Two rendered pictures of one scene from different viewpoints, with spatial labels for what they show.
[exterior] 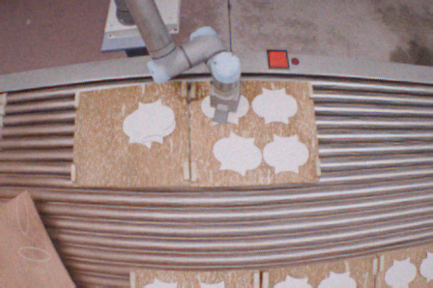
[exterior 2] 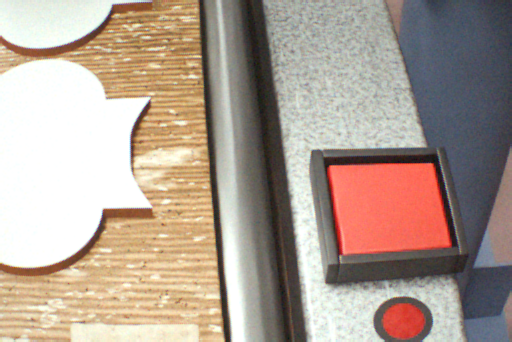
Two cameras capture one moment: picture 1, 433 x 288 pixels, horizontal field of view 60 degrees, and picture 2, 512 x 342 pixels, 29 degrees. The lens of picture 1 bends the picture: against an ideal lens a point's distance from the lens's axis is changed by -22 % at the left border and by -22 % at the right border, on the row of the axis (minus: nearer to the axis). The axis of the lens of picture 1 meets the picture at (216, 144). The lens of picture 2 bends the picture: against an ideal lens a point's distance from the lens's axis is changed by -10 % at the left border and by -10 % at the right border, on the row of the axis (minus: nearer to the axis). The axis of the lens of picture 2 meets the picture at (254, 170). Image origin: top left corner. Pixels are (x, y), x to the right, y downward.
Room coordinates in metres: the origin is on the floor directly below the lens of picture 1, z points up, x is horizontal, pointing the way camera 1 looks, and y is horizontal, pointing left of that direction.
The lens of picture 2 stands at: (0.62, -0.57, 1.34)
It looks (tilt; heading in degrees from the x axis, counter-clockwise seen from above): 47 degrees down; 83
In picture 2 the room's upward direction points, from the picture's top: 4 degrees clockwise
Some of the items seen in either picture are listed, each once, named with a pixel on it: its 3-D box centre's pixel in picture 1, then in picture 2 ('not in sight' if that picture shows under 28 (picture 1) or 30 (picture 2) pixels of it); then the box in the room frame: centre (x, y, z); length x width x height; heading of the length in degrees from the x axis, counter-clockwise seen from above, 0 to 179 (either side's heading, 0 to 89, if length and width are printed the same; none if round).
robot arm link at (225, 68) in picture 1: (225, 71); not in sight; (0.56, -0.03, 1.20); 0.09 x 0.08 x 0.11; 26
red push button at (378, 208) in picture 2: (277, 59); (389, 214); (0.74, -0.22, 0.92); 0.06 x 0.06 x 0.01; 0
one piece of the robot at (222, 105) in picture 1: (222, 100); not in sight; (0.53, -0.02, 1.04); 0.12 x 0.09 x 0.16; 165
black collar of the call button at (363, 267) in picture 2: (277, 59); (389, 212); (0.74, -0.22, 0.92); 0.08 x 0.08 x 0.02; 0
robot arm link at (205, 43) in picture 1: (204, 47); not in sight; (0.64, 0.03, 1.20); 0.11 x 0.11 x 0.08; 26
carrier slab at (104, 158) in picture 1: (127, 134); not in sight; (0.47, 0.29, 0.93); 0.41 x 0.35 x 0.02; 92
